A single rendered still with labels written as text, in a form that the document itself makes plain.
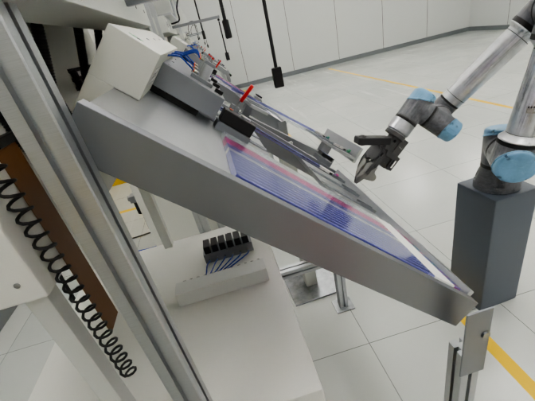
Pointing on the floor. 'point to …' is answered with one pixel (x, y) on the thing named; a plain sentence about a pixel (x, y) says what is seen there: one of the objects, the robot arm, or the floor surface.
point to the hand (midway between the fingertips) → (355, 179)
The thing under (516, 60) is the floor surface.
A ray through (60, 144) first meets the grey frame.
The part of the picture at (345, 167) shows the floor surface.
